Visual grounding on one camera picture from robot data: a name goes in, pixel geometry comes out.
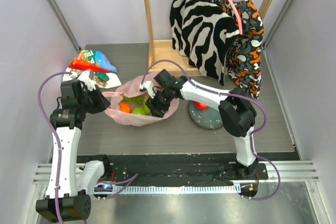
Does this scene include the wooden clothes rack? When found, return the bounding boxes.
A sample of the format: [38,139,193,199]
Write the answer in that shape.
[144,0,273,76]

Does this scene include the white cable duct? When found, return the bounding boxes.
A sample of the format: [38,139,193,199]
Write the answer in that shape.
[120,183,241,195]

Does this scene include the green fake apple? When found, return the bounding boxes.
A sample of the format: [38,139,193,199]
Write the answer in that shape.
[131,107,147,115]

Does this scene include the green fake pear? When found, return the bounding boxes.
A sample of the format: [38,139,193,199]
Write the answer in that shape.
[143,97,151,115]

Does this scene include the red fake apple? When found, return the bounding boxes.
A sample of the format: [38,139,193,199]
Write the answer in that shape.
[193,101,209,111]

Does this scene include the pink plastic bag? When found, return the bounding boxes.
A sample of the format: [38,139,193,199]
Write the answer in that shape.
[102,76,173,126]

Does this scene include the blue ceramic plate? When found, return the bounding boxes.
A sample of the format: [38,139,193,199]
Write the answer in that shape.
[188,101,223,130]

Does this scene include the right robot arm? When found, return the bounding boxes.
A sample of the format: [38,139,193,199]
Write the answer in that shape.
[139,69,258,179]

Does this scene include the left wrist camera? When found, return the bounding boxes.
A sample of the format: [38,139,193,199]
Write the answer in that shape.
[77,69,96,91]

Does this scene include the colourful cartoon cloth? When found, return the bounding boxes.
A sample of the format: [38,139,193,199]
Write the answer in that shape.
[62,50,121,89]

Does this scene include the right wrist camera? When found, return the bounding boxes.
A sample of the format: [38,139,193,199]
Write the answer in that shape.
[140,81,160,99]

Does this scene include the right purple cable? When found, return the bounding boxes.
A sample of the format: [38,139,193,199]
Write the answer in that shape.
[140,59,281,201]

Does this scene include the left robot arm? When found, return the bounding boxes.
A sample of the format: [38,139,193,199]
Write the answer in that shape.
[36,78,112,223]

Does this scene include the green fake grapes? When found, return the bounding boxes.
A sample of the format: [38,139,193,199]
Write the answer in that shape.
[122,95,144,104]

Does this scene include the fake orange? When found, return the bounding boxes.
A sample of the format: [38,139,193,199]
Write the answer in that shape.
[119,102,132,113]

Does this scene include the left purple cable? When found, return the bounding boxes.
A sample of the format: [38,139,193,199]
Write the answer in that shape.
[37,71,88,224]

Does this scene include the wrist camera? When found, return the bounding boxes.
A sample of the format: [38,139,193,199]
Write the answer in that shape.
[140,81,160,99]
[77,69,96,91]

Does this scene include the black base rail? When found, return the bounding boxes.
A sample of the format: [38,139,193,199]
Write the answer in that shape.
[76,153,269,186]

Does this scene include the purple cable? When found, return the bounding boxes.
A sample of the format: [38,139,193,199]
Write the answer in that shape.
[140,59,281,201]
[37,71,88,224]

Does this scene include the zebra pattern garment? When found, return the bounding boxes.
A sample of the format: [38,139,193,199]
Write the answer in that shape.
[170,0,240,86]

